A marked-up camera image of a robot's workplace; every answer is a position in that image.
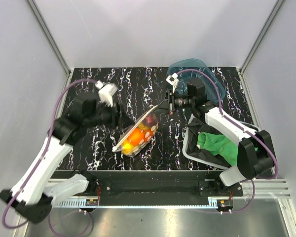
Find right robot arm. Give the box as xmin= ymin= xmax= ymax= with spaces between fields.
xmin=154 ymin=74 xmax=278 ymax=196

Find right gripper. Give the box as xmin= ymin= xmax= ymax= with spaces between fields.
xmin=152 ymin=89 xmax=195 ymax=116

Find clear zip top bag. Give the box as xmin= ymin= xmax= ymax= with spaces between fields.
xmin=112 ymin=105 xmax=158 ymax=157

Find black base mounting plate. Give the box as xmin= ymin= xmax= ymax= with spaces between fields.
xmin=58 ymin=170 xmax=243 ymax=209

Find white laundry basket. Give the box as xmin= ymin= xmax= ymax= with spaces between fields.
xmin=182 ymin=116 xmax=262 ymax=171

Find fake orange fruit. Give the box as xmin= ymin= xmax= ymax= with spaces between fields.
xmin=127 ymin=128 xmax=144 ymax=146

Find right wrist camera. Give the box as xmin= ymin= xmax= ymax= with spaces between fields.
xmin=166 ymin=73 xmax=179 ymax=93

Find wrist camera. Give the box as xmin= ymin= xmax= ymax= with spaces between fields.
xmin=166 ymin=73 xmax=179 ymax=93
xmin=95 ymin=81 xmax=117 ymax=107

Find teal plastic container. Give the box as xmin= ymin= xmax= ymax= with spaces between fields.
xmin=167 ymin=58 xmax=225 ymax=103

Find yellow fake lemon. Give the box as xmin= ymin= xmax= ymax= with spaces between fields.
xmin=121 ymin=140 xmax=135 ymax=155

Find green microfibre cloth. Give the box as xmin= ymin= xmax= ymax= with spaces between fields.
xmin=196 ymin=132 xmax=259 ymax=166

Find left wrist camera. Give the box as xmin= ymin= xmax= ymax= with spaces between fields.
xmin=95 ymin=81 xmax=117 ymax=107

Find dark red fake fruit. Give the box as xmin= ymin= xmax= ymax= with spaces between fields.
xmin=142 ymin=113 xmax=158 ymax=130

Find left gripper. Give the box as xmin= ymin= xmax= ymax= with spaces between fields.
xmin=86 ymin=99 xmax=136 ymax=130

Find aluminium frame rail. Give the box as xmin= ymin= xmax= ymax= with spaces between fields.
xmin=25 ymin=0 xmax=71 ymax=76

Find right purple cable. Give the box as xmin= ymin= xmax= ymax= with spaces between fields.
xmin=172 ymin=69 xmax=279 ymax=214

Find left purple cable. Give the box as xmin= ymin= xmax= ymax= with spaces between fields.
xmin=1 ymin=79 xmax=102 ymax=237

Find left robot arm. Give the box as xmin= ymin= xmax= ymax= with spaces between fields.
xmin=0 ymin=92 xmax=134 ymax=224

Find purple cable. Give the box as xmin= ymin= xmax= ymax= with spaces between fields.
xmin=1 ymin=79 xmax=102 ymax=237
xmin=172 ymin=69 xmax=279 ymax=214

